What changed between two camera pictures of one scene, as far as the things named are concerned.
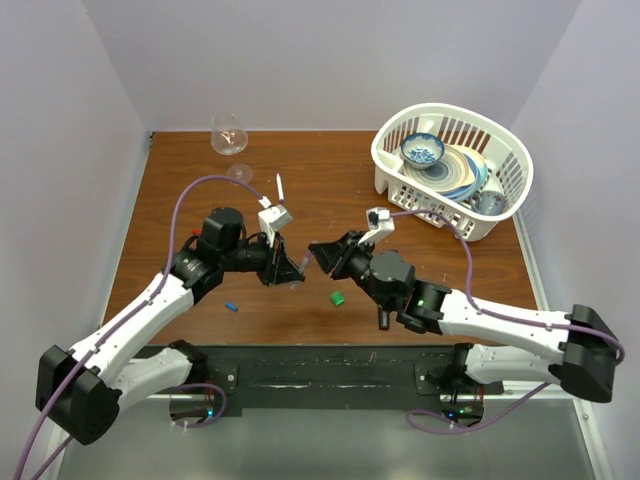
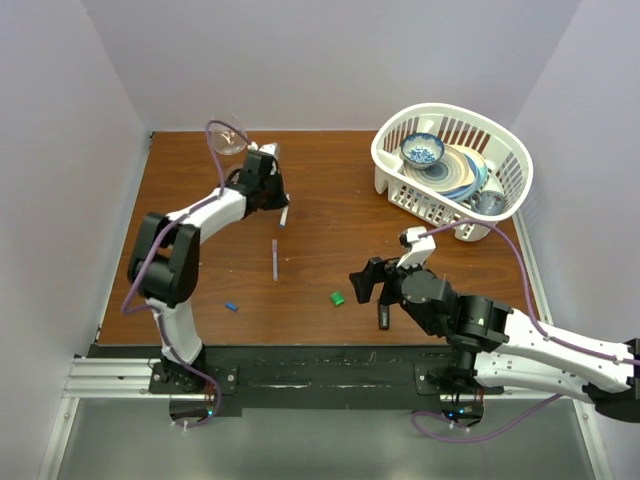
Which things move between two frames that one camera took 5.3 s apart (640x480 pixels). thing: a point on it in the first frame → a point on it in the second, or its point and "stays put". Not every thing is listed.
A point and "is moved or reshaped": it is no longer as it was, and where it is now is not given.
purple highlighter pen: [304, 264] is moved or reshaped
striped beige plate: [455, 170] stays put
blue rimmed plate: [480, 178] stays put
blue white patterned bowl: [419, 149] stays put
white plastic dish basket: [455, 166] stays put
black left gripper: [285, 268] → [281, 200]
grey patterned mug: [488, 202] stays put
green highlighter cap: [337, 298] stays put
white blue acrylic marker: [280, 189] is moved or reshaped
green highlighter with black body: [383, 318] stays put
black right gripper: [335, 257] → [376, 270]
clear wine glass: [229, 137] stays put
